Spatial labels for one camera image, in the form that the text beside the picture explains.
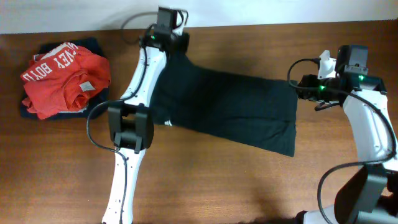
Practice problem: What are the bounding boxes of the dark green t-shirt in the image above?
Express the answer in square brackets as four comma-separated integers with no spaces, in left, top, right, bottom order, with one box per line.
[150,52,298,157]

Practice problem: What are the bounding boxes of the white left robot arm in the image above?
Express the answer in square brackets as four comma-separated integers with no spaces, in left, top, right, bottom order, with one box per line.
[102,7,189,224]

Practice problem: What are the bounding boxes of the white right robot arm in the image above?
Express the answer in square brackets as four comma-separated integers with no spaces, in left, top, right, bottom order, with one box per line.
[290,45,397,223]

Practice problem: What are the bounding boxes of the navy blue folded garment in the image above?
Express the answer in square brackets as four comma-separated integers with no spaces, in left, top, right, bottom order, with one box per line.
[19,37,109,120]

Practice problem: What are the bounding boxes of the red printed t-shirt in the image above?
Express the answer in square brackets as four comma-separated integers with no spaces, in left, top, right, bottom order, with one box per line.
[20,42,111,119]

